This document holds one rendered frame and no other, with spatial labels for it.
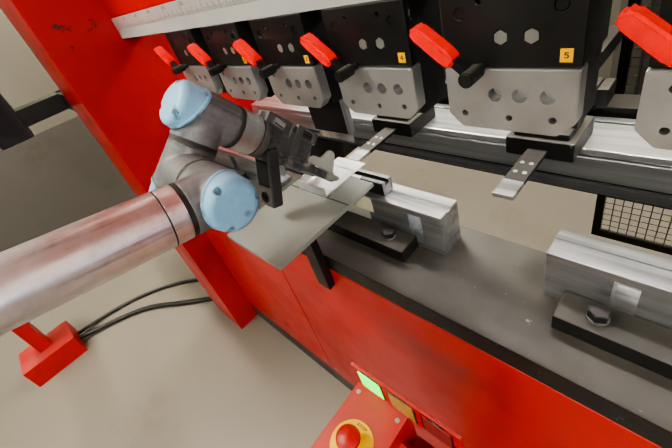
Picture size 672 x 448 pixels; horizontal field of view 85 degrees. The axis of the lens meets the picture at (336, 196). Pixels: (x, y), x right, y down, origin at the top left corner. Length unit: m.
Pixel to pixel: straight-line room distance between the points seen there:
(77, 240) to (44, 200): 2.88
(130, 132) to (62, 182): 1.88
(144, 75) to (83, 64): 0.18
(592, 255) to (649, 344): 0.12
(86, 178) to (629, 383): 3.20
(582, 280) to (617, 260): 0.05
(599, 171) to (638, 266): 0.26
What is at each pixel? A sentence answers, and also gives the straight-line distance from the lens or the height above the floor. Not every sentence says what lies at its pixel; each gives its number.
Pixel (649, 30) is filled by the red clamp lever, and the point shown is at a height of 1.30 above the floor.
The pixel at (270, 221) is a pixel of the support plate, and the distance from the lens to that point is 0.76.
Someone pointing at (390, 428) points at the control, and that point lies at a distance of 0.70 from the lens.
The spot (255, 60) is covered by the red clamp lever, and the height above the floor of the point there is 1.28.
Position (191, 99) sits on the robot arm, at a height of 1.29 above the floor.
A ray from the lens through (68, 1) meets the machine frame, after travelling 1.44.
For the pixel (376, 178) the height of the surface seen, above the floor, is 0.99.
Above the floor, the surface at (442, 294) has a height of 0.87.
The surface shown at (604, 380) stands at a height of 0.88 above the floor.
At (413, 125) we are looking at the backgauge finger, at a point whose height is 1.01.
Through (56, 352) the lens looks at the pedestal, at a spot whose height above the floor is 0.11.
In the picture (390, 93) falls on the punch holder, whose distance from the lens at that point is 0.58.
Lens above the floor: 1.42
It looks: 34 degrees down
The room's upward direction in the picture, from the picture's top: 19 degrees counter-clockwise
